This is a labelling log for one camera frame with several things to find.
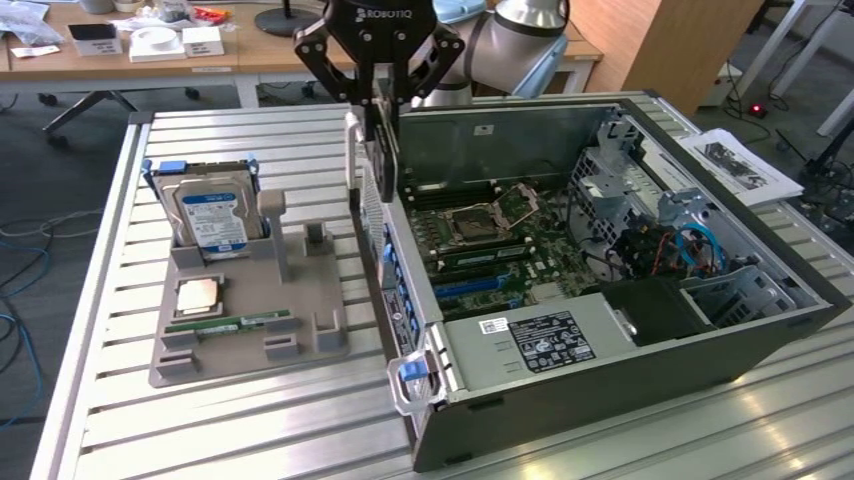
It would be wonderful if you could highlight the white floor cable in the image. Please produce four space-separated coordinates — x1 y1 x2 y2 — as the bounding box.
0 208 103 240

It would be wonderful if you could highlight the grey plastic parts rack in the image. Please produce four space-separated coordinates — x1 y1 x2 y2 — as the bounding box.
147 189 352 390

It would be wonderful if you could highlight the black Nvidia graphics card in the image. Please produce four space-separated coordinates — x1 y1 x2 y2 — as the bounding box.
359 74 403 204

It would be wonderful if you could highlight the white box with black top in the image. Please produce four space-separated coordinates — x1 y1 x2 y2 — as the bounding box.
67 22 125 58

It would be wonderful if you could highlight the blue floor cable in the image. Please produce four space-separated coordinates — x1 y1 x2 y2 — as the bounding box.
0 239 53 429

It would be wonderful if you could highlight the silver CPU chip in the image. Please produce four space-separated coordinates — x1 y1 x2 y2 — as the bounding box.
171 276 225 319

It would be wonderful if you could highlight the white desk frame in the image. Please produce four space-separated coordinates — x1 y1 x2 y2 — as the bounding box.
732 0 854 137

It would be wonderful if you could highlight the black chair base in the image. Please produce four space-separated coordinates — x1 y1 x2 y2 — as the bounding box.
37 88 203 149

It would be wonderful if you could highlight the green motherboard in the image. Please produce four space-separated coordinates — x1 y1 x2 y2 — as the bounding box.
399 172 606 321

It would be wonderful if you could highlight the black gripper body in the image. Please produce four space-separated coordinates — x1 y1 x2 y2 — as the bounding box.
321 0 440 66

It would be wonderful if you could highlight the white tape roll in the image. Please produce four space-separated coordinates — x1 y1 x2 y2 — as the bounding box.
131 27 181 51

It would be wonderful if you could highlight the blue data wire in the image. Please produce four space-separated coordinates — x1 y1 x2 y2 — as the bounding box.
671 223 730 277

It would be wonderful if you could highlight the blue expansion slot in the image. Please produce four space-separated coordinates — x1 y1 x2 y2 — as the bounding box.
432 276 512 301

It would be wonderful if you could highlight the open black PC case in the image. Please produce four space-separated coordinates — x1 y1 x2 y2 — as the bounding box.
343 97 837 474

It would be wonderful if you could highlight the black tripod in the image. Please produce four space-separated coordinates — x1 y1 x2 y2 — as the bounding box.
796 89 854 224

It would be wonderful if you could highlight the wooden desk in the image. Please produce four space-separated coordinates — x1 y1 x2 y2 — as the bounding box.
0 0 606 96

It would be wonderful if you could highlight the wooden cabinet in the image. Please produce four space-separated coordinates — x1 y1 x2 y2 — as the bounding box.
586 0 766 114

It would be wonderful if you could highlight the flat white box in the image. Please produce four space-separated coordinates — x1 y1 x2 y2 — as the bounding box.
127 42 188 64

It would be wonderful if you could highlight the red packet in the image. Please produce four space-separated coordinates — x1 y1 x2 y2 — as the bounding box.
191 4 228 26

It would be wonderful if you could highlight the clear plastic bag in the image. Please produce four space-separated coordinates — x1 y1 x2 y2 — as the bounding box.
0 0 67 46

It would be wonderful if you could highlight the green loose RAM stick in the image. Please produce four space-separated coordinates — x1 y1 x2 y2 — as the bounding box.
163 309 295 335

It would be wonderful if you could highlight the black round lamp base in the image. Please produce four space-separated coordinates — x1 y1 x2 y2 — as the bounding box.
252 0 327 37

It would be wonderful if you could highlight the printed paper stack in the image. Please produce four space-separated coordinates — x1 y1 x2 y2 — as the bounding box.
676 128 806 207

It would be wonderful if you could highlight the grey power supply unit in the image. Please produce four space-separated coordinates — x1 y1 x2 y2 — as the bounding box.
439 292 635 391

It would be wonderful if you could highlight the metal disk bay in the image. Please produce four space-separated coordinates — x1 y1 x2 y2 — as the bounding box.
679 264 799 329

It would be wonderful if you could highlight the white labelled box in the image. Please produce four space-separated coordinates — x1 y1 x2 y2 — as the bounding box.
180 25 224 59

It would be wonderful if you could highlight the hard disk with blue caddy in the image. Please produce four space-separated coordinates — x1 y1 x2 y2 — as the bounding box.
141 152 263 262

